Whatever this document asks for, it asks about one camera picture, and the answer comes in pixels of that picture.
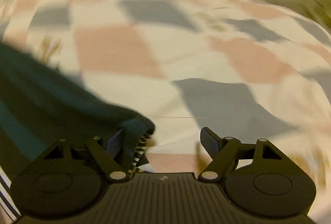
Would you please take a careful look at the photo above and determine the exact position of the dark striped sweater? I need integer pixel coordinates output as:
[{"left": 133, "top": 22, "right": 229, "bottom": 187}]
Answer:
[{"left": 1, "top": 44, "right": 155, "bottom": 223}]

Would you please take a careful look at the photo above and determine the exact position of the pink grey checkered bedspread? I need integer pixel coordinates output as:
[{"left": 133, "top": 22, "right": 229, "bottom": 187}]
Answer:
[{"left": 1, "top": 0, "right": 330, "bottom": 223}]

